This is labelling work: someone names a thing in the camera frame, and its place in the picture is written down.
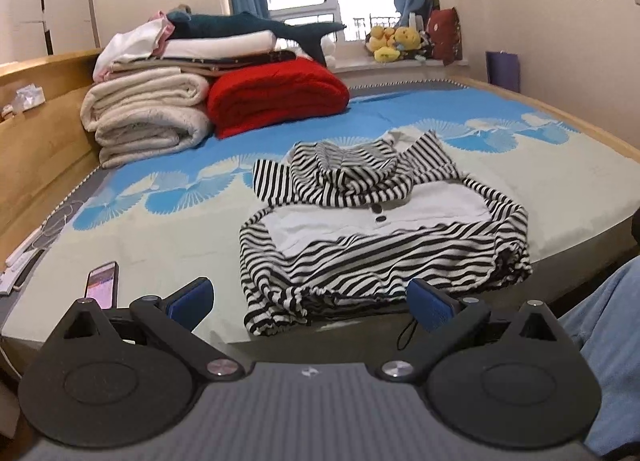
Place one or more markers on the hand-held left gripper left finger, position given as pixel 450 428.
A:
pixel 192 302

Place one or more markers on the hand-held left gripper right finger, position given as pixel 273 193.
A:
pixel 430 307

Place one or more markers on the black white striped hooded top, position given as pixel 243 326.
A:
pixel 375 251

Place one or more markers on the blue leaf printed bed mat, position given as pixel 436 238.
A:
pixel 175 241

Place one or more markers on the smartphone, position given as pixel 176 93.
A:
pixel 102 283

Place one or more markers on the cream fleece blanket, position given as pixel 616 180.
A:
pixel 155 138
pixel 145 93

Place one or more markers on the white remote controls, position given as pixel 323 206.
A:
pixel 20 263

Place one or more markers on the person's leg in jeans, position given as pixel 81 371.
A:
pixel 610 341

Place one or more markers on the red blanket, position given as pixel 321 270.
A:
pixel 275 91

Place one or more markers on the brown folded cloth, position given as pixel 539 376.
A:
pixel 210 65

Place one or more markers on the yellow plush toy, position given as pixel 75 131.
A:
pixel 387 55
pixel 378 36
pixel 407 37

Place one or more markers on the white folded blanket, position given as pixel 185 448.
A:
pixel 220 46

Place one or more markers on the tissue packet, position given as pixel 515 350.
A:
pixel 29 97

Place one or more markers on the white pink cloth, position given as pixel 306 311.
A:
pixel 130 46

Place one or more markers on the dark teal shark plush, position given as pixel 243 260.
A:
pixel 225 23

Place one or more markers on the white wardrobe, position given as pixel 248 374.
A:
pixel 25 1

